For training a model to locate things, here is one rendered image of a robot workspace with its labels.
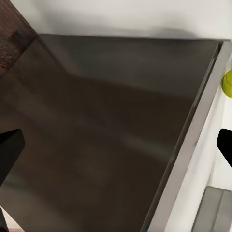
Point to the toy box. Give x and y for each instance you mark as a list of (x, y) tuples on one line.
[(215, 212)]

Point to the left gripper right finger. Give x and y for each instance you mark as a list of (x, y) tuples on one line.
[(224, 143)]

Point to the desk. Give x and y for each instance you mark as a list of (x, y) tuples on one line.
[(120, 133)]

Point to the tennis ball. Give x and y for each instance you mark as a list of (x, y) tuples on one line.
[(227, 84)]

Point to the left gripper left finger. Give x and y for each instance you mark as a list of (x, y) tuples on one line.
[(12, 144)]

